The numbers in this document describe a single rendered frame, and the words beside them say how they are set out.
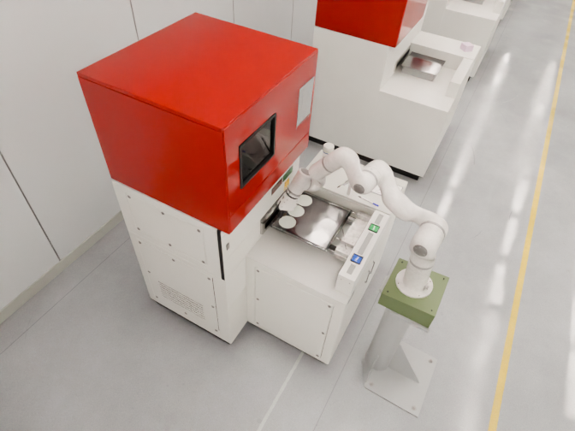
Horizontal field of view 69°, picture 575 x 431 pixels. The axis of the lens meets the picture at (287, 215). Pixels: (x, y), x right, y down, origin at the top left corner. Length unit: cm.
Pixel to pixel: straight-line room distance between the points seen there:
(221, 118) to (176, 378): 187
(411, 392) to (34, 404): 235
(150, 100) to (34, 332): 212
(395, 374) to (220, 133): 208
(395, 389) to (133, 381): 169
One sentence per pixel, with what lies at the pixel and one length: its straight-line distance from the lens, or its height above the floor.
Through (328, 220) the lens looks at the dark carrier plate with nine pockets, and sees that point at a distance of 251.
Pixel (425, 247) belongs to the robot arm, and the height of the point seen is 132.
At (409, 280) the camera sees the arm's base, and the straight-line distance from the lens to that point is 222.
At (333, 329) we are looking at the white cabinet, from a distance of 252.
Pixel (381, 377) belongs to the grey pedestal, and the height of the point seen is 1.
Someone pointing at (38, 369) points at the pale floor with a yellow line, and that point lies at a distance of 328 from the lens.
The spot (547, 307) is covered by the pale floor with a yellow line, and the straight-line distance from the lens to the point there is 387.
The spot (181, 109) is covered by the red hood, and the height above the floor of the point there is 182.
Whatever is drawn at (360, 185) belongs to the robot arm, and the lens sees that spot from 190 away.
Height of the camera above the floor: 272
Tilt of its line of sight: 46 degrees down
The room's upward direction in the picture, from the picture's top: 5 degrees clockwise
